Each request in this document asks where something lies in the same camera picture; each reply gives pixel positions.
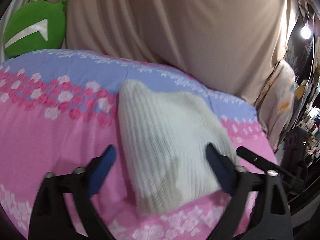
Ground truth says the pink floral bed sheet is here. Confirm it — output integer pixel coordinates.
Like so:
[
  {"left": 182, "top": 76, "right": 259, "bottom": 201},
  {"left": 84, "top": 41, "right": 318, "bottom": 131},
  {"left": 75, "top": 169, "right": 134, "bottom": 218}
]
[{"left": 1, "top": 50, "right": 275, "bottom": 239}]

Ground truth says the glowing light bulb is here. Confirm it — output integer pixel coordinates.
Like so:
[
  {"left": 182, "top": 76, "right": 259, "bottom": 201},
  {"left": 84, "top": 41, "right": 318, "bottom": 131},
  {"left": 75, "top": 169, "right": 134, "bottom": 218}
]
[{"left": 300, "top": 22, "right": 312, "bottom": 40}]

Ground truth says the floral cream hanging cloth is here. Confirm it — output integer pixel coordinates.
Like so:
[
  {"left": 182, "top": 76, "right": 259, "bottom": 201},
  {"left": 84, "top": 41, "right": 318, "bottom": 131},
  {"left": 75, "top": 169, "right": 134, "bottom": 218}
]
[{"left": 254, "top": 60, "right": 296, "bottom": 149}]

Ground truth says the beige draped curtain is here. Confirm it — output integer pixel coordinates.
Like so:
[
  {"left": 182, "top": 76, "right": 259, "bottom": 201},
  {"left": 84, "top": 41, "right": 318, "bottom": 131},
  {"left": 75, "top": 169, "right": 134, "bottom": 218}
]
[{"left": 46, "top": 0, "right": 298, "bottom": 103}]

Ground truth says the green plush pillow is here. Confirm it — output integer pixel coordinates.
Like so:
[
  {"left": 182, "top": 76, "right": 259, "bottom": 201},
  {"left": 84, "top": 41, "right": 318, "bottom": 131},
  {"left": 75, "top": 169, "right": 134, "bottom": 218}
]
[{"left": 3, "top": 0, "right": 67, "bottom": 58}]

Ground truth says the white red black knit sweater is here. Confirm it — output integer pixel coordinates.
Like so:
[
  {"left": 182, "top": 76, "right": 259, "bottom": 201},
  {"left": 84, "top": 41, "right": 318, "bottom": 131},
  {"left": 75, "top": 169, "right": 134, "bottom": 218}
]
[{"left": 118, "top": 80, "right": 238, "bottom": 215}]

